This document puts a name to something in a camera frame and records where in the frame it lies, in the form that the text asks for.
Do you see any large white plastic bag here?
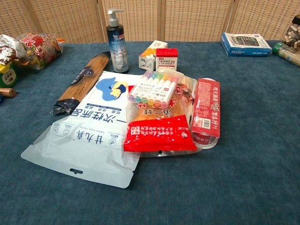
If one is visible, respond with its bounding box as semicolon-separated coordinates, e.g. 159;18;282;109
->
20;70;148;189

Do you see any woven folding screen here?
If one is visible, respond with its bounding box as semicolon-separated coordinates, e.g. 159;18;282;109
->
0;0;300;43

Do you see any packaged bread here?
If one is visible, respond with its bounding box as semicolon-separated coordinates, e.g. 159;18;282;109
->
123;73;203;158

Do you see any green capped spice bottle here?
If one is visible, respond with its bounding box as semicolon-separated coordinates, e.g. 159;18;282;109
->
271;42;300;68

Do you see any blue calculator box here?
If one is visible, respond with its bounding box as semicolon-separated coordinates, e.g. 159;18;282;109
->
220;32;273;57

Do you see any copper coloured tube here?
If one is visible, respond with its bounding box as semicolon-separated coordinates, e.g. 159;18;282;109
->
0;87;17;98

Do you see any yellow and green can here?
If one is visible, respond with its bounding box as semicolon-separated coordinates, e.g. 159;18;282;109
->
0;61;20;88

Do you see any white and orange carton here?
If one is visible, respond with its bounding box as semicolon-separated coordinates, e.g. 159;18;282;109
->
138;40;168;71

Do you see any dark pump dispenser bottle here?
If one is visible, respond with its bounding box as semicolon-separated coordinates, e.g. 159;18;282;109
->
106;8;130;74

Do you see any small red and white box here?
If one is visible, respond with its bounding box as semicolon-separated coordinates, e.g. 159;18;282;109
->
155;48;179;72

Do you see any clear jar with capsules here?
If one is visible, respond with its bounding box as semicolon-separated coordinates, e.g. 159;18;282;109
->
281;15;300;51

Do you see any brown long snack pack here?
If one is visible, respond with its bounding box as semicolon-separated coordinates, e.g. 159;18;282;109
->
50;52;111;116

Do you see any red floral snack bag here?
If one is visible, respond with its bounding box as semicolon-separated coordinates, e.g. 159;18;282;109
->
15;32;64;70

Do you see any pastel marker pen pack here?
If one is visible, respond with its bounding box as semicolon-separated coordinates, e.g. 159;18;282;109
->
127;68;181;110

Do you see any white printed snack wrapper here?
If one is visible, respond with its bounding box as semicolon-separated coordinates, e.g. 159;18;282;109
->
0;34;27;66

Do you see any long red wrapped package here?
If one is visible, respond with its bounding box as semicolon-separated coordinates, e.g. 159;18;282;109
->
190;77;221;150

